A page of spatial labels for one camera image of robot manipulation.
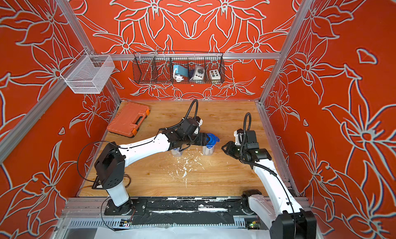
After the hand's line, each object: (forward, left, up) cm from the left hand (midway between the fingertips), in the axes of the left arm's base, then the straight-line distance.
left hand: (207, 137), depth 82 cm
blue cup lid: (-1, -4, 0) cm, 4 cm away
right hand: (-5, -7, -1) cm, 9 cm away
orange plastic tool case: (+17, +54, -10) cm, 58 cm away
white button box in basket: (+37, -3, +15) cm, 40 cm away
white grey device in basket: (+33, +6, +18) cm, 38 cm away
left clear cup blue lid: (-5, +17, -11) cm, 21 cm away
